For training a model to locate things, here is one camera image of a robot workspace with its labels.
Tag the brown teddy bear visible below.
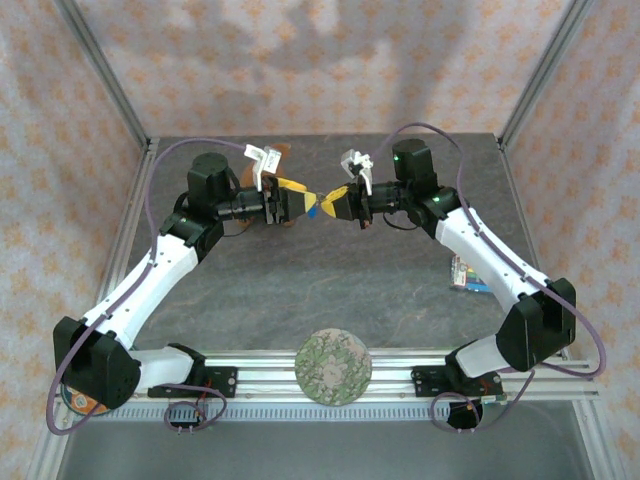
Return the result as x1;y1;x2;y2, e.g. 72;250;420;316
238;142;295;230

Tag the aluminium frame post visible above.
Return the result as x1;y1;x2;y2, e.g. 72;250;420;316
497;0;596;150
53;0;153;149

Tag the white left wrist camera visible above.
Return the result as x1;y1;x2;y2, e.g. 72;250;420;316
243;143;281;191

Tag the round floral coaster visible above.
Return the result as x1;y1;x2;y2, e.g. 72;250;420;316
294;327;373;405

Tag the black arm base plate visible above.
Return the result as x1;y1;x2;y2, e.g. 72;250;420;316
410;364;505;400
147;366;239;400

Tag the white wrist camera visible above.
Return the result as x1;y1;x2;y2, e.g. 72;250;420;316
339;148;375;196
243;143;281;191

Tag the grey slotted cable duct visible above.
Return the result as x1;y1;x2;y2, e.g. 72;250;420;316
64;403;576;422

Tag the colourful crayon box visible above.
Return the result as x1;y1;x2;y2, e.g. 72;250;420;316
448;253;491;294

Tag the round colourful disc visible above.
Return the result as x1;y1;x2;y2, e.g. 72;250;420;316
58;382;114;417

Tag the aluminium table side rail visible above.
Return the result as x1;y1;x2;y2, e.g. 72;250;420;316
27;138;160;480
497;137;619;480

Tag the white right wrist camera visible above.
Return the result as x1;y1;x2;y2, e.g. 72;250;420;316
339;148;375;196

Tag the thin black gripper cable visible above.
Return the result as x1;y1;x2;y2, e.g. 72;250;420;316
387;212;426;232

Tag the short purple cable loop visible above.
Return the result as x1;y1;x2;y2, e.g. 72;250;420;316
430;372;536;434
163;383;226;435

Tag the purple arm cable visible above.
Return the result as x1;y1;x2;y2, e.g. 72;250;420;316
370;122;609;379
45;138;251;436

